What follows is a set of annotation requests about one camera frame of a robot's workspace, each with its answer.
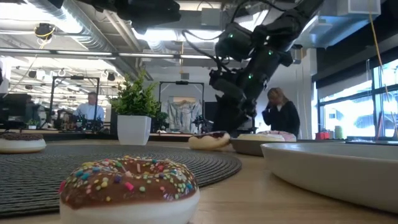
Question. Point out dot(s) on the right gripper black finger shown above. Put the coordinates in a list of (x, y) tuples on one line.
[(230, 118), (252, 118)]

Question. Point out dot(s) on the tan donut with dark icing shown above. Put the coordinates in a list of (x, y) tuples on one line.
[(206, 142)]

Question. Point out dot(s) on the chocolate donut with coloured sprinkles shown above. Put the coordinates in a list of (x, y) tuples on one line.
[(130, 186)]

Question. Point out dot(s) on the plain chocolate iced donut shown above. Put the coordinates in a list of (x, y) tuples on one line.
[(21, 144)]

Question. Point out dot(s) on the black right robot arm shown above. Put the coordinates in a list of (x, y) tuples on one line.
[(289, 21)]

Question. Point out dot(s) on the background black robot arm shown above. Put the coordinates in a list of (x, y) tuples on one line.
[(200, 122)]

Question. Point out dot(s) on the person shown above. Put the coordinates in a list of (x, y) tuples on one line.
[(32, 110), (90, 110), (283, 118)]

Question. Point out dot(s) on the grey shallow bowl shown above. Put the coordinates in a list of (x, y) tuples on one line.
[(248, 148)]

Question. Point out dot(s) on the long linear ceiling light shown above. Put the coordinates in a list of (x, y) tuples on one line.
[(146, 55)]

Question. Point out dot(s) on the grey hanging shirt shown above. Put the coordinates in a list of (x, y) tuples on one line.
[(182, 115)]

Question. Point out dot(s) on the round grey woven placemat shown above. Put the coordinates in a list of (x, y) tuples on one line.
[(199, 165)]

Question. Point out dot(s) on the small dark background plant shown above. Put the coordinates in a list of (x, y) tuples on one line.
[(161, 119)]

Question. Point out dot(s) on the small red box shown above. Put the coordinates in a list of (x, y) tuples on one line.
[(322, 136)]

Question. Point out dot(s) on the pale green bottle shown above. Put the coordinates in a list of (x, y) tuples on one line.
[(338, 132)]

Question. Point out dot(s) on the white shallow bowl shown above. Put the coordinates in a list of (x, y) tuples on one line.
[(326, 174)]

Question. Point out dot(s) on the green plant in white pot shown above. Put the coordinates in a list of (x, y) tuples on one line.
[(134, 127)]

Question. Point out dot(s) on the small plant in white pot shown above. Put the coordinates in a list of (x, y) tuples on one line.
[(32, 124)]

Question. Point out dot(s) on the black computer monitor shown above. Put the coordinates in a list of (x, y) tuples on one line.
[(14, 105)]

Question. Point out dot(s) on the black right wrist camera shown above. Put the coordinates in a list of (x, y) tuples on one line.
[(225, 85)]

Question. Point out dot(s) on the black rig frame with shirt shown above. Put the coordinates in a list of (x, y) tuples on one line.
[(182, 82)]

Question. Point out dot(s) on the black aluminium table frame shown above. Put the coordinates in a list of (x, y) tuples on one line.
[(171, 138)]

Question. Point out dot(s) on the black background rig frame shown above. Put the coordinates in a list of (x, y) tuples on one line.
[(74, 77)]

